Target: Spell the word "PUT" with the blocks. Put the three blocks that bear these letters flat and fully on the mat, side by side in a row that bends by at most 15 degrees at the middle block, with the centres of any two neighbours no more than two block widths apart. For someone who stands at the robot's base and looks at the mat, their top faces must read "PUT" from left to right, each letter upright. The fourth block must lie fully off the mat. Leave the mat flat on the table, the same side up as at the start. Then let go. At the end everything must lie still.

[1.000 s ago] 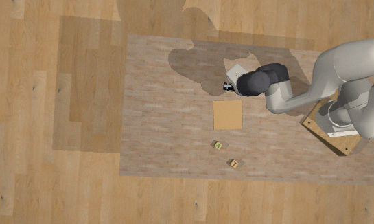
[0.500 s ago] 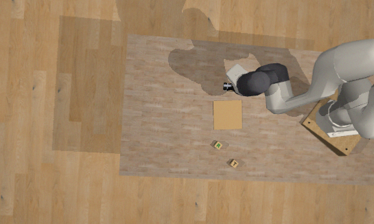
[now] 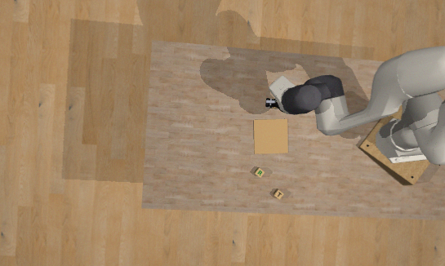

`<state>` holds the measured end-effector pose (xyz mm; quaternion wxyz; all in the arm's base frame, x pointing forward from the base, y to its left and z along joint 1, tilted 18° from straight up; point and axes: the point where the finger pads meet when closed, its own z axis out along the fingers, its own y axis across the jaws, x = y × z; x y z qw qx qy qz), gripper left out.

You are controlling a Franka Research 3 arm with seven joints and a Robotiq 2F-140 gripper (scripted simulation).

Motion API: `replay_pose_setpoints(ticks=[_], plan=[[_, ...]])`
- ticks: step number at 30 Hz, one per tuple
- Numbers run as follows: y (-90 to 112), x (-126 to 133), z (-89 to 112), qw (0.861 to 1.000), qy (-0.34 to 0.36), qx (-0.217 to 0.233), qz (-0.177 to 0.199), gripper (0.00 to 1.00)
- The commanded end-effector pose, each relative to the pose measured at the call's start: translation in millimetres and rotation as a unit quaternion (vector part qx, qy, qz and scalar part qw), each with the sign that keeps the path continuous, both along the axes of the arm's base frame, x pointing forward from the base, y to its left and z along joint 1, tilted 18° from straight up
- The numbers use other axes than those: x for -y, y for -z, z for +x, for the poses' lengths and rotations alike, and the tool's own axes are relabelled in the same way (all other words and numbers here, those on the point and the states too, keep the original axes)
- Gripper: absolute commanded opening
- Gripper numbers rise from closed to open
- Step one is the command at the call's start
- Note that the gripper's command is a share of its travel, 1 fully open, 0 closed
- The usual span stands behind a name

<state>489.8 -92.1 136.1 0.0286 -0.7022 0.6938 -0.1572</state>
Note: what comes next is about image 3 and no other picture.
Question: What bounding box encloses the tan flat mat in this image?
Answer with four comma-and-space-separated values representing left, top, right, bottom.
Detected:
254, 119, 288, 154

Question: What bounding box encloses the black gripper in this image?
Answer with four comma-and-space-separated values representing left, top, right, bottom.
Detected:
265, 98, 284, 113

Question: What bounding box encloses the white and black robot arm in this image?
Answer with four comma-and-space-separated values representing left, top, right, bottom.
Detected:
268, 46, 445, 165

